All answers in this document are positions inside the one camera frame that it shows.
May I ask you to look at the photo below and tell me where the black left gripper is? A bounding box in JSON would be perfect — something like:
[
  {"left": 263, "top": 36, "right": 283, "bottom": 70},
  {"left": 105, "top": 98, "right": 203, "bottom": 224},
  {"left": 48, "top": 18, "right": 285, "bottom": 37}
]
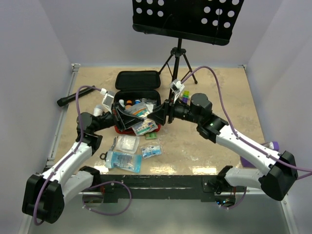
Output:
[{"left": 93, "top": 102, "right": 143, "bottom": 133}]

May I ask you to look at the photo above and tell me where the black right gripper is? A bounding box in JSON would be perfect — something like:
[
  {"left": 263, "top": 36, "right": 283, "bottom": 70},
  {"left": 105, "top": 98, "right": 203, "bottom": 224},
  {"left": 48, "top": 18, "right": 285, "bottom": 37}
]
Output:
[{"left": 148, "top": 92, "right": 202, "bottom": 126}]

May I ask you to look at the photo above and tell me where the brown medicine bottle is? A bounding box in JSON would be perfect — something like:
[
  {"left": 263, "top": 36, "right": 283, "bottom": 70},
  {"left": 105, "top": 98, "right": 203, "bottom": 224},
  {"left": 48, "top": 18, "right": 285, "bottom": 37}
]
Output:
[{"left": 125, "top": 100, "right": 134, "bottom": 110}]

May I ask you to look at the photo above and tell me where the bandage strips plastic bag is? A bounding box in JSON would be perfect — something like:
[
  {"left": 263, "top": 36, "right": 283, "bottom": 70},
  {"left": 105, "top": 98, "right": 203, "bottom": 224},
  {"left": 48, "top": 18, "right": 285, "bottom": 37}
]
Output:
[{"left": 126, "top": 102, "right": 158, "bottom": 136}]

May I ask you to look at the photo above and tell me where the white gauze plastic bag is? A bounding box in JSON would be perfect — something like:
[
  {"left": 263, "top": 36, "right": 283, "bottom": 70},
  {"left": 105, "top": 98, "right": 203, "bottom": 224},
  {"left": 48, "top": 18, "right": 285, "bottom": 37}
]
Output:
[{"left": 115, "top": 135, "right": 140, "bottom": 154}]

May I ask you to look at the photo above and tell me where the red black medicine kit case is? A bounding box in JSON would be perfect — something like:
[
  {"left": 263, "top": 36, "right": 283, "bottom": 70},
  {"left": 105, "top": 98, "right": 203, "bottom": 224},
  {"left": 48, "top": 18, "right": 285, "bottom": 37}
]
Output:
[{"left": 113, "top": 70, "right": 162, "bottom": 135}]

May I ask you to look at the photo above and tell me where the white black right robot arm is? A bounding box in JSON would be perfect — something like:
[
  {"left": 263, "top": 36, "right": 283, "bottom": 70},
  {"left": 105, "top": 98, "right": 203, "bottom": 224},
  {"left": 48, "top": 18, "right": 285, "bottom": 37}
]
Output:
[{"left": 148, "top": 93, "right": 298, "bottom": 201}]

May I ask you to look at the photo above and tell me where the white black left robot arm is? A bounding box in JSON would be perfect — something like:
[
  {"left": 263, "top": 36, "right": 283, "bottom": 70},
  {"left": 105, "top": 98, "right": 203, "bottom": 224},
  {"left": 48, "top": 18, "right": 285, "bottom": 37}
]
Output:
[{"left": 22, "top": 103, "right": 143, "bottom": 224}]

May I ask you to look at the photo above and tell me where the green pill blister pack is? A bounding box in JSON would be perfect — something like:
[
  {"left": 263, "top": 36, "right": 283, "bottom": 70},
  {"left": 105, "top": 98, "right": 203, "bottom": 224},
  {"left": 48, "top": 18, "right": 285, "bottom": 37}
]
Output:
[{"left": 145, "top": 132, "right": 157, "bottom": 140}]

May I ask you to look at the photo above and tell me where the colourful toy block car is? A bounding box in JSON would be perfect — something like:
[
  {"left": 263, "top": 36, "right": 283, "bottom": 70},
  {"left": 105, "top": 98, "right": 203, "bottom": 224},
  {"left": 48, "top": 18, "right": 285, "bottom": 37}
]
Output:
[{"left": 180, "top": 90, "right": 190, "bottom": 104}]

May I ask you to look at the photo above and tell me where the blue wipes packet bag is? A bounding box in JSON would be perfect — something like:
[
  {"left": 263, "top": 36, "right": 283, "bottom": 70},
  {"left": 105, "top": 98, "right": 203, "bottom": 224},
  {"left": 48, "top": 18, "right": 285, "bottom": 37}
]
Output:
[{"left": 140, "top": 144, "right": 163, "bottom": 159}]

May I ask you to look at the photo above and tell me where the blue medical pouch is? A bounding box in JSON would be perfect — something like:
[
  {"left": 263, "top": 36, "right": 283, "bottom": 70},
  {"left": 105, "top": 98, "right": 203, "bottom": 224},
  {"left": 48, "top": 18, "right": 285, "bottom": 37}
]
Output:
[{"left": 105, "top": 151, "right": 143, "bottom": 173}]

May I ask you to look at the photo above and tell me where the black flashlight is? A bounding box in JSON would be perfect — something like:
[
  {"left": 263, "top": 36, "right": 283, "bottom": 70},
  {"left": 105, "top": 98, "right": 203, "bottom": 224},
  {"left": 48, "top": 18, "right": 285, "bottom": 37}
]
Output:
[{"left": 57, "top": 86, "right": 95, "bottom": 107}]

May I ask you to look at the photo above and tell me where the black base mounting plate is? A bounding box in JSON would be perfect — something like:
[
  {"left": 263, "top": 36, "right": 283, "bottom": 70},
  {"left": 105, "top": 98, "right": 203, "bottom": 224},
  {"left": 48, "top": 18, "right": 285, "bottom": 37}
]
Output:
[{"left": 73, "top": 174, "right": 246, "bottom": 203}]

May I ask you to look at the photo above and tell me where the black music stand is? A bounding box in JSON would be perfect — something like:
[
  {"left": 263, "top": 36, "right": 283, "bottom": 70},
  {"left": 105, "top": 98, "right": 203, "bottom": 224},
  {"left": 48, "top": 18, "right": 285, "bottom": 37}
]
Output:
[{"left": 132, "top": 0, "right": 244, "bottom": 80}]

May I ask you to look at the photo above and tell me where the purple white device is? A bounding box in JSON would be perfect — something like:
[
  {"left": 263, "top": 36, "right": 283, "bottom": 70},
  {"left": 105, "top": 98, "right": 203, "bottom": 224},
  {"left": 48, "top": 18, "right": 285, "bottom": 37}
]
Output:
[{"left": 240, "top": 140, "right": 281, "bottom": 169}]

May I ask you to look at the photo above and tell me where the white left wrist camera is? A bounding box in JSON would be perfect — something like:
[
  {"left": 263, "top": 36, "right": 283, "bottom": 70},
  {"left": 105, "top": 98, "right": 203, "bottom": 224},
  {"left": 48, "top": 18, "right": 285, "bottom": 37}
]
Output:
[{"left": 100, "top": 88, "right": 115, "bottom": 113}]

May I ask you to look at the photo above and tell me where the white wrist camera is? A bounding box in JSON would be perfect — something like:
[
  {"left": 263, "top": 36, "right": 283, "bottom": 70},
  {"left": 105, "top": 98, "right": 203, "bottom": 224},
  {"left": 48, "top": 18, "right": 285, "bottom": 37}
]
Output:
[
  {"left": 170, "top": 79, "right": 185, "bottom": 100},
  {"left": 100, "top": 88, "right": 115, "bottom": 113}
]

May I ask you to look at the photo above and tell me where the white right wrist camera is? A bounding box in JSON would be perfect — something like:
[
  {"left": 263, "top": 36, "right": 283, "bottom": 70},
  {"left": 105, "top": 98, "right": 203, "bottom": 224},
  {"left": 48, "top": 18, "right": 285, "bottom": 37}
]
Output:
[{"left": 170, "top": 79, "right": 185, "bottom": 100}]

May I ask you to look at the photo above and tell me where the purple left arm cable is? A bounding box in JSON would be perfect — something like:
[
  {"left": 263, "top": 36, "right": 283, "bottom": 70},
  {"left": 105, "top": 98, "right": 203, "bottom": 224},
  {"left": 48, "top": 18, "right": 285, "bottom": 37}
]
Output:
[{"left": 33, "top": 85, "right": 134, "bottom": 226}]

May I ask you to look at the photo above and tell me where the aluminium frame rail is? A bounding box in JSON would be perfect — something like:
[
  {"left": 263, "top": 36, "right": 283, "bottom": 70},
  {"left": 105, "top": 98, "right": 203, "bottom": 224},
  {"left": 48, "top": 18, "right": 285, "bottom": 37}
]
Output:
[{"left": 35, "top": 63, "right": 80, "bottom": 176}]

